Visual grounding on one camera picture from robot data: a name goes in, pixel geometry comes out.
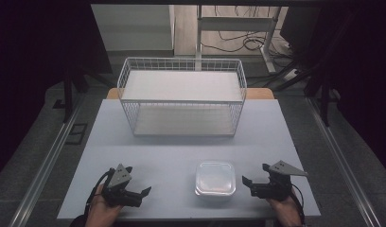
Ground black square floor frame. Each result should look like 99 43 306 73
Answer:
65 123 89 146

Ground tan wooden table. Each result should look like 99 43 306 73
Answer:
106 87 275 100

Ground person's right hand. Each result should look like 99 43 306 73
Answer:
266 194 304 227

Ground person's left hand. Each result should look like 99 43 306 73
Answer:
84 183 123 227

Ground black floor cables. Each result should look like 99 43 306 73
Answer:
201 5 293 58

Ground clear plastic lidded container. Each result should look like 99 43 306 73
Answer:
194 161 237 197

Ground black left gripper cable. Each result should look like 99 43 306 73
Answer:
82 169 114 225

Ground silver metal floor rail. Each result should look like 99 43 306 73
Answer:
9 94 85 227
306 96 383 227

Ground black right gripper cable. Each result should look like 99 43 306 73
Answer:
289 184 307 225

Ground white wire shelf rack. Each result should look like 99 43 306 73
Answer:
116 57 248 137

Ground white cabinet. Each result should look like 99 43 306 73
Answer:
91 4 177 53

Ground white power strip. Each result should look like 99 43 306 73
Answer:
283 68 300 82

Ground white metal desk frame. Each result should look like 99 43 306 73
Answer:
194 4 283 75

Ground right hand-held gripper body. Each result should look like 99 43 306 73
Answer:
249 160 309 202

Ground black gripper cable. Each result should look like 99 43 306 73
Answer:
289 184 307 225
82 169 114 225

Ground black metal stand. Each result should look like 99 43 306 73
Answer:
271 60 342 128
61 56 117 124

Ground dark curtain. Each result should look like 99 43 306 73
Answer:
0 0 114 183
280 4 386 179

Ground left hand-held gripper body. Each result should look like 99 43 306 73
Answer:
100 163 144 208

